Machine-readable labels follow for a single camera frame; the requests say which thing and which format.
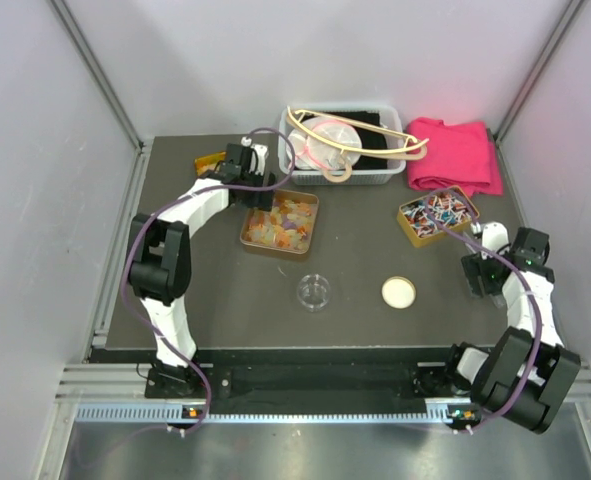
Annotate gold tin pastel gummies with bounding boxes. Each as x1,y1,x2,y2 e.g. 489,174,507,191
239,190,320,261

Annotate clear round container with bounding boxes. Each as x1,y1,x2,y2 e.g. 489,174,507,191
296,273,331,312

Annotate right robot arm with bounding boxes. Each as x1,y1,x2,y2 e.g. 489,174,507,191
441,222,581,434

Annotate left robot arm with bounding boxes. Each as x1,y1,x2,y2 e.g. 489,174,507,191
125,137,276,398

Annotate gold tin wrapped candies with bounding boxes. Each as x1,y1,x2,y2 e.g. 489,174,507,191
396,186,479,248

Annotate gold tin colourful gummies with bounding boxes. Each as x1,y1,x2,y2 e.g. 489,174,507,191
194,151,226,176

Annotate round white mesh bag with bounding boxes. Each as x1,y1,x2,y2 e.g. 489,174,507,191
285,115,363,172

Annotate white round lid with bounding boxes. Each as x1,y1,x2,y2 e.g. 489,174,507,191
381,276,416,309

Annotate wooden clothes hanger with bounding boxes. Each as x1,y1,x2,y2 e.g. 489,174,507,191
285,107,428,184

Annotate pink cloth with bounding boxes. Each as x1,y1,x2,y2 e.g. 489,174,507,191
406,117,504,196

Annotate grey plastic basket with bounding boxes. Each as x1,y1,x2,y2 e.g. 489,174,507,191
277,104,407,187

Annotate black cloth in basket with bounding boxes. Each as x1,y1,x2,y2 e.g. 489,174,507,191
332,111,387,150

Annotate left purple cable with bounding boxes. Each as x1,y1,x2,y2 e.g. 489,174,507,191
72,127,297,466

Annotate purple cable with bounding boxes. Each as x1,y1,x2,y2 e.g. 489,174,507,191
424,194,544,434
72,127,297,466

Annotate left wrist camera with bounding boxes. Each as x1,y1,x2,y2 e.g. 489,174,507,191
241,136,269,175

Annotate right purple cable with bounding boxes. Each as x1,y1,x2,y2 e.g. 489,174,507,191
424,194,544,434

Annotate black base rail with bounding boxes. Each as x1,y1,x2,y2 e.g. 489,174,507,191
144,347,506,416

